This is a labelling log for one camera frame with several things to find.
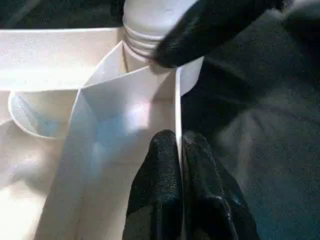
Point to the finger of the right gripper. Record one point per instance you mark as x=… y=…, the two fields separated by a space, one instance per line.
x=200 y=37

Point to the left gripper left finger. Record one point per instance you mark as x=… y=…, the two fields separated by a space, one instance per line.
x=157 y=190

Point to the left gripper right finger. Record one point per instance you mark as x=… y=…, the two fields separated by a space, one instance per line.
x=210 y=200

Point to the white plastic table leg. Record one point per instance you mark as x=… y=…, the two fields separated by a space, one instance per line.
x=150 y=17

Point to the white plastic table top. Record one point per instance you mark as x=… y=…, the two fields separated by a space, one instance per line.
x=100 y=112

